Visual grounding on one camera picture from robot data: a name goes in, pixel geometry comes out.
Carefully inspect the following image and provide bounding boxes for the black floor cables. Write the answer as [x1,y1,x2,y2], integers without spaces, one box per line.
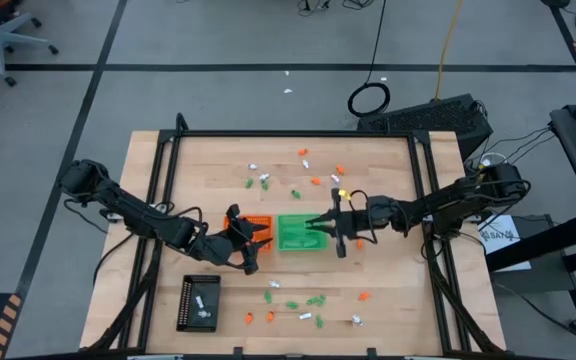
[295,0,369,12]

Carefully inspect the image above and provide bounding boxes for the black computer tower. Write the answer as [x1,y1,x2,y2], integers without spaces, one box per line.
[356,93,494,161]

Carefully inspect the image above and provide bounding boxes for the white paper sheet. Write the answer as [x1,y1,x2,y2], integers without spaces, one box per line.
[477,214,532,273]

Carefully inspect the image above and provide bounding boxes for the black coiled cable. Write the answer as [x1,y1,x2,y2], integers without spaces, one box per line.
[346,0,392,119]

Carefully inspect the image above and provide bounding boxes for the black plastic basket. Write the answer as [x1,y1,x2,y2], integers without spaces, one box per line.
[176,274,222,333]

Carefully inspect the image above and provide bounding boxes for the blue seat office chair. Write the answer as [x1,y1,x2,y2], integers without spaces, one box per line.
[0,0,60,87]

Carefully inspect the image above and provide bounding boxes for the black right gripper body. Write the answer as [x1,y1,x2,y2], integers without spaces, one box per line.
[331,188,394,259]

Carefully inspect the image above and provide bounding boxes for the orange plastic basket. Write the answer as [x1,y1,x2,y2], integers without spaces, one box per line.
[222,214,274,253]

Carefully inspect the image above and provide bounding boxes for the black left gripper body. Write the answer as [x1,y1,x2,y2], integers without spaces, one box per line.
[200,203,259,275]

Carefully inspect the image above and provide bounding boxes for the green plastic basket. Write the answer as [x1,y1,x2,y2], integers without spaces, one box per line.
[276,213,329,252]

